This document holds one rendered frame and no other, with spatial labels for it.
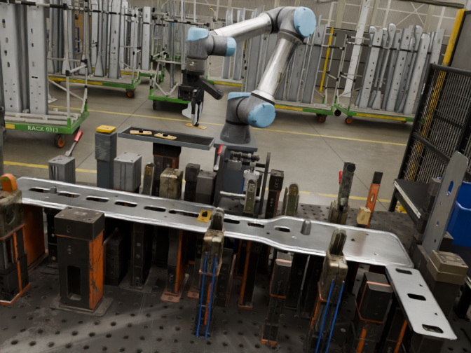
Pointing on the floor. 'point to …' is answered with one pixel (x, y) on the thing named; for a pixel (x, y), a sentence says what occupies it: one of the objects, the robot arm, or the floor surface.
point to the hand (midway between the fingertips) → (196, 122)
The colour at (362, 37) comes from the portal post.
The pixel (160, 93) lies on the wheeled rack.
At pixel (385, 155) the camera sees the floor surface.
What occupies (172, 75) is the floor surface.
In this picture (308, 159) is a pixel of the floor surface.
